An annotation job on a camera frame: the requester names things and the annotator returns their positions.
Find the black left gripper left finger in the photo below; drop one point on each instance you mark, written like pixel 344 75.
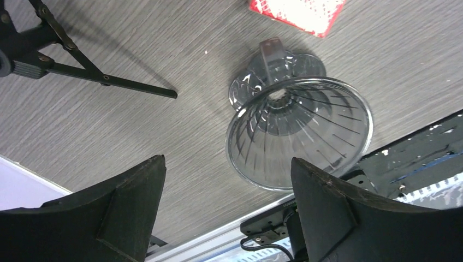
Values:
pixel 109 221

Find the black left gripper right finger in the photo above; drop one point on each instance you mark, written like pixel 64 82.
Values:
pixel 342 222

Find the dark smoky glass dripper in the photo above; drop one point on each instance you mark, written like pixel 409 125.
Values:
pixel 286 106

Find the black microphone stand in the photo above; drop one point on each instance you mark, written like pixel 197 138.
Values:
pixel 20 54

